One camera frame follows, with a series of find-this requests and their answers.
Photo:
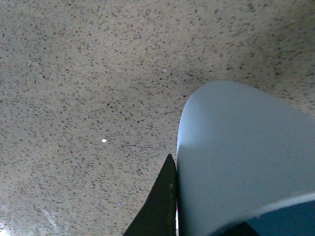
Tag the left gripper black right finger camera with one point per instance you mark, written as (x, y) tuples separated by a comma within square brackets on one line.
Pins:
[(243, 229)]

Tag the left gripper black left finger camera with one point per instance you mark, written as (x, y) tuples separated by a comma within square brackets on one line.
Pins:
[(157, 217)]

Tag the blue plastic cup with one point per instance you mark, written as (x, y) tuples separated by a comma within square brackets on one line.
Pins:
[(245, 156)]

